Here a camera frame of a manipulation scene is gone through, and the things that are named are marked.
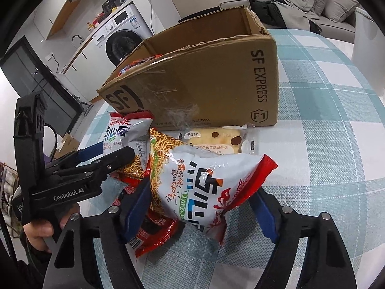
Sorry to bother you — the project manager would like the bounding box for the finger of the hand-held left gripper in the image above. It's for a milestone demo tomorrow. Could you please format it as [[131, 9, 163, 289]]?
[[52, 143, 105, 169], [45, 146, 136, 187]]

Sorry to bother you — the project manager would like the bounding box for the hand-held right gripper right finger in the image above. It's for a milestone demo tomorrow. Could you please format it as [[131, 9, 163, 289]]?
[[249, 187, 358, 289]]

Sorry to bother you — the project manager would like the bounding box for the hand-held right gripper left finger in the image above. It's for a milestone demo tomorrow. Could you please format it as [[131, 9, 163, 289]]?
[[42, 177, 153, 289]]

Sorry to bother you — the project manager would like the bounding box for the white red noodle snack packet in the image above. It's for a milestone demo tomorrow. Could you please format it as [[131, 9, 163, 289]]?
[[102, 111, 154, 187], [149, 128, 279, 246]]

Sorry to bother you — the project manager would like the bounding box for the red cookie packet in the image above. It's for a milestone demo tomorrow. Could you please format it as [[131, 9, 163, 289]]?
[[118, 55, 163, 77]]

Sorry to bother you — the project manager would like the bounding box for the brown cardboard box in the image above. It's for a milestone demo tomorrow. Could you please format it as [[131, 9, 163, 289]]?
[[97, 5, 278, 131]]

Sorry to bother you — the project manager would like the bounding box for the person's left hand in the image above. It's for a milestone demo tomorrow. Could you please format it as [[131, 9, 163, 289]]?
[[21, 203, 82, 252]]

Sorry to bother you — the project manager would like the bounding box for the small cardboard box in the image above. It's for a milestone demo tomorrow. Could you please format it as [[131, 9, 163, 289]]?
[[56, 134, 81, 157]]

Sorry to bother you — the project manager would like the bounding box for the black glass cabinet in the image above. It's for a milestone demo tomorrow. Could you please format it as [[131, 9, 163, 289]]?
[[0, 35, 85, 139]]

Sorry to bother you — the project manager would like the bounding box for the cream bread packet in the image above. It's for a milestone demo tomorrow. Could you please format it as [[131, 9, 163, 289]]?
[[180, 123, 260, 155]]

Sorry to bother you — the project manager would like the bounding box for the white counter cabinet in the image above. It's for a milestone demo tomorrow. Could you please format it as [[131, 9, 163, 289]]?
[[58, 28, 109, 74]]

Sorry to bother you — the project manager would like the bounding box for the white washing machine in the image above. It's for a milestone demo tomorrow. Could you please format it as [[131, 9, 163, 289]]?
[[92, 1, 154, 67]]

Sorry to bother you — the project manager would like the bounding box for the grey sofa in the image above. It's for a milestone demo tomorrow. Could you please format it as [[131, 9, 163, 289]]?
[[219, 0, 361, 44]]

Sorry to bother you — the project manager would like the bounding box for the black clothing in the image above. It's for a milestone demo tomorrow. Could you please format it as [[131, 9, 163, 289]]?
[[251, 0, 322, 33]]

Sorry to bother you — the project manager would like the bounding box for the grey jacket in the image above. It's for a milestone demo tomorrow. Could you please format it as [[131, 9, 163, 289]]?
[[277, 0, 324, 21]]

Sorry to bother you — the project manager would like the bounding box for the large grey pillow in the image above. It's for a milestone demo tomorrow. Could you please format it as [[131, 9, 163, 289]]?
[[323, 0, 360, 23]]

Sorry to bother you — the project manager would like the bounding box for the wooden wall cabinet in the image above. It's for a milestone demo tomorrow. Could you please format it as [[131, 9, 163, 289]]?
[[46, 0, 104, 39]]

